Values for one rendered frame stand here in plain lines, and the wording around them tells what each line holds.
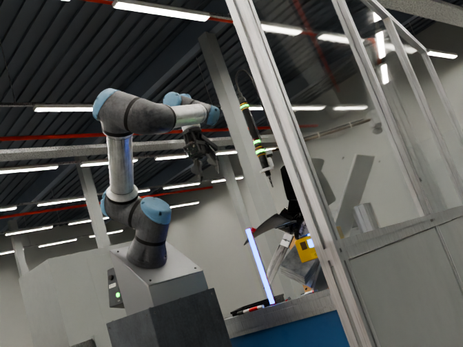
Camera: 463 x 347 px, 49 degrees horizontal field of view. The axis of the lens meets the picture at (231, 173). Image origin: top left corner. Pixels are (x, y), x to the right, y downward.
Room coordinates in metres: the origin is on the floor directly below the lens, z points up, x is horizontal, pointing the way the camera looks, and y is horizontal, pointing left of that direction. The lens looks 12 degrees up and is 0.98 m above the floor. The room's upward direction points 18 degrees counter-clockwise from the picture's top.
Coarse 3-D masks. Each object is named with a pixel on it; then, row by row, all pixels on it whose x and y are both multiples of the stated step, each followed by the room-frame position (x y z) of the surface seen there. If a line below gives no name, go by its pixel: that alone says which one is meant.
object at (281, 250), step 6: (282, 246) 2.55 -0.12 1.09; (276, 252) 2.58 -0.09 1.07; (282, 252) 2.52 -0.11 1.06; (276, 258) 2.55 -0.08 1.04; (282, 258) 2.50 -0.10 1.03; (270, 264) 2.61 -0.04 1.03; (276, 264) 2.52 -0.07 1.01; (270, 270) 2.56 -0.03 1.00; (276, 270) 2.49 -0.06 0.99; (270, 276) 2.53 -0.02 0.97; (270, 282) 2.48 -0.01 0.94; (264, 288) 2.53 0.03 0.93
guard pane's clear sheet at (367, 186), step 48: (288, 0) 1.26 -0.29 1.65; (336, 0) 1.71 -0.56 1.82; (288, 48) 1.14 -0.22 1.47; (336, 48) 1.49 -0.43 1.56; (384, 48) 2.14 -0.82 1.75; (288, 96) 1.05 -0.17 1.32; (336, 96) 1.33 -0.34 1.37; (432, 96) 2.80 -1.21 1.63; (336, 144) 1.21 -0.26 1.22; (384, 144) 1.58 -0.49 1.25; (432, 144) 2.27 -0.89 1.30; (336, 192) 1.11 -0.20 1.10; (384, 192) 1.41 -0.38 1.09; (432, 192) 1.92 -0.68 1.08
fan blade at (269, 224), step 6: (276, 216) 2.24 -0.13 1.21; (264, 222) 2.23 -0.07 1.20; (270, 222) 2.28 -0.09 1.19; (276, 222) 2.33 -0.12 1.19; (282, 222) 2.38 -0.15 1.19; (258, 228) 2.26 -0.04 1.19; (264, 228) 2.31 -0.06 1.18; (270, 228) 2.39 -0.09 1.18; (258, 234) 2.37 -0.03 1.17; (246, 240) 2.30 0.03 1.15
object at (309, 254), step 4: (308, 236) 1.97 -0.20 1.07; (296, 240) 2.00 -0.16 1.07; (300, 240) 1.99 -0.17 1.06; (304, 240) 1.98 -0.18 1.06; (296, 244) 2.00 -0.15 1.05; (308, 244) 1.98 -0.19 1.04; (300, 248) 2.00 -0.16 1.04; (308, 248) 1.98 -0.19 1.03; (312, 248) 1.97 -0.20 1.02; (300, 252) 2.00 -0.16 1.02; (304, 252) 1.99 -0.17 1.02; (308, 252) 1.98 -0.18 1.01; (312, 252) 1.98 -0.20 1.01; (300, 256) 2.00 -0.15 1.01; (304, 256) 1.99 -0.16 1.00; (308, 256) 1.99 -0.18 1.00; (312, 256) 1.98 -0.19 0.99; (316, 256) 1.97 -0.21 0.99; (304, 260) 2.00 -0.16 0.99; (308, 260) 1.99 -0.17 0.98
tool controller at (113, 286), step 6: (108, 270) 2.55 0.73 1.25; (108, 276) 2.54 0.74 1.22; (114, 276) 2.51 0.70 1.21; (108, 282) 2.53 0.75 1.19; (114, 282) 2.51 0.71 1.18; (108, 288) 2.53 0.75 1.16; (114, 288) 2.50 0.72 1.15; (114, 294) 2.50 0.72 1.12; (114, 300) 2.49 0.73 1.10; (120, 300) 2.47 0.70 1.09; (114, 306) 2.51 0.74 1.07; (120, 306) 2.53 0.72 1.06
